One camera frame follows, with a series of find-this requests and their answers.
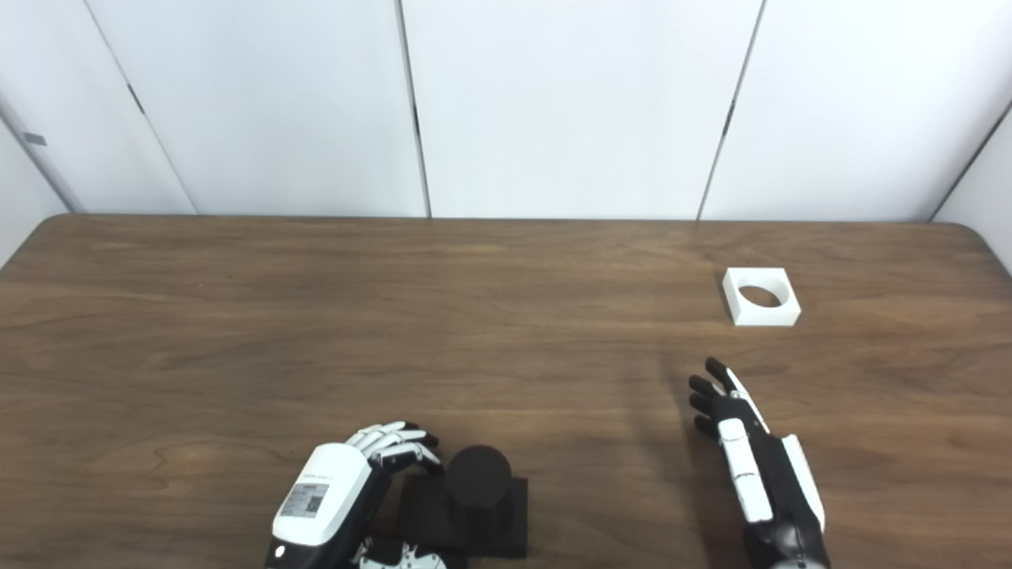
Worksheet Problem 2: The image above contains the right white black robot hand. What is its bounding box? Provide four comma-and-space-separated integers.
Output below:
688, 357, 831, 569

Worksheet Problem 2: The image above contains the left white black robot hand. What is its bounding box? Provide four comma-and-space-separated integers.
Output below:
265, 421, 448, 569

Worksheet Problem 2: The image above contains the black peg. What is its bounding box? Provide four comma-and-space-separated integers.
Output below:
395, 445, 529, 560

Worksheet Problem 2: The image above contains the white square piece with hole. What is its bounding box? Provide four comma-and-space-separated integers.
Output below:
722, 267, 802, 326

